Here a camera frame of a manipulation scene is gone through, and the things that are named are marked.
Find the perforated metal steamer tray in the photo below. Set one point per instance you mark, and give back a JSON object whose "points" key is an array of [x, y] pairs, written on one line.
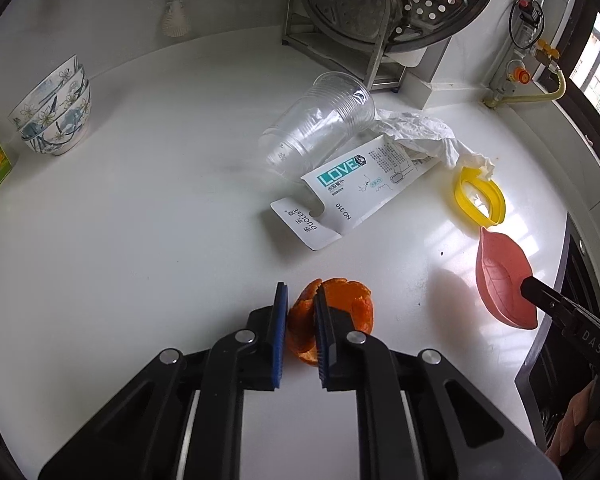
{"points": [[430, 0]]}

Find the grey gas pipe with valves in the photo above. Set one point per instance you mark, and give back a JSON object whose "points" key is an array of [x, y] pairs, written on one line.
{"points": [[510, 72]]}

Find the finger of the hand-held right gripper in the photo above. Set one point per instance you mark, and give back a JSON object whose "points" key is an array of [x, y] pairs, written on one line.
{"points": [[542, 297]]}

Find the metal dish rack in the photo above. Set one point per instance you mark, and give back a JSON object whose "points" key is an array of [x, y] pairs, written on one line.
{"points": [[375, 60]]}

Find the orange peel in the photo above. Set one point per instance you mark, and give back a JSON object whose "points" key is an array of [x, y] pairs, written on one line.
{"points": [[352, 305]]}

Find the person's right hand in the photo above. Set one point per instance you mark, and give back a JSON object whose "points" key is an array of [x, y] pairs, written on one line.
{"points": [[572, 420]]}

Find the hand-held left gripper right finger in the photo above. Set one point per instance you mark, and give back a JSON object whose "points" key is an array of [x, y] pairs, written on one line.
{"points": [[322, 340]]}

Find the black kitchen sink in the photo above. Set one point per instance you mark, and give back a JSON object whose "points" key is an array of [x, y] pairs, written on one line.
{"points": [[580, 270]]}

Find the white printed package card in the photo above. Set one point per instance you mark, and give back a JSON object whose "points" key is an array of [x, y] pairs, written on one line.
{"points": [[370, 180]]}

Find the stack of clear plastic cups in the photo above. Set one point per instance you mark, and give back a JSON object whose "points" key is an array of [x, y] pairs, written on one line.
{"points": [[320, 120]]}

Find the white tissue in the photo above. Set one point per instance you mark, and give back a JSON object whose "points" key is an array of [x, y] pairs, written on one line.
{"points": [[420, 130]]}

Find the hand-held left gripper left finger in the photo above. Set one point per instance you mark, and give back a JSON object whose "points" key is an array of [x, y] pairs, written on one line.
{"points": [[279, 340]]}

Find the pink leaf-shaped dish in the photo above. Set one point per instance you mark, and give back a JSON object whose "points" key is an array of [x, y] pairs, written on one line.
{"points": [[500, 280]]}

